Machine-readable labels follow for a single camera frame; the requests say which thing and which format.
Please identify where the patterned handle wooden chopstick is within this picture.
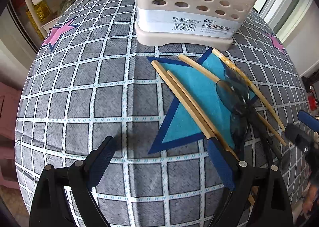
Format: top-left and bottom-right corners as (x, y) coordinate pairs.
(212, 48), (285, 131)

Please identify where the dark translucent plastic spoon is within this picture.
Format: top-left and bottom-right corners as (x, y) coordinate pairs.
(215, 80), (282, 164)

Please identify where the plain wooden chopstick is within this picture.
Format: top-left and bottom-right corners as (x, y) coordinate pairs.
(178, 54), (287, 146)
(151, 60), (255, 205)
(167, 71), (239, 161)

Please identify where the beige plastic utensil holder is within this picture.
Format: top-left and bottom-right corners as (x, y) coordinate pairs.
(135, 0), (257, 51)

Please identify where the grey checked tablecloth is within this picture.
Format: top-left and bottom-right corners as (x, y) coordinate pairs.
(14, 0), (312, 227)

